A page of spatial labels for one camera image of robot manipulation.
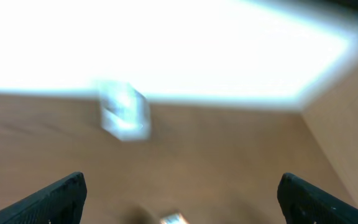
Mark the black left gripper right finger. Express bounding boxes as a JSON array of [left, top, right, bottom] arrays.
[[277, 173, 358, 224]]

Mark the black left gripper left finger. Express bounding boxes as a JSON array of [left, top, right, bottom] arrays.
[[0, 172, 87, 224]]

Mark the orange juice carton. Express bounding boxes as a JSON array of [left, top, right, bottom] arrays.
[[159, 213, 189, 224]]

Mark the white barcode scanner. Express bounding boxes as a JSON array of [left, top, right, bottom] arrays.
[[98, 80, 151, 141]]

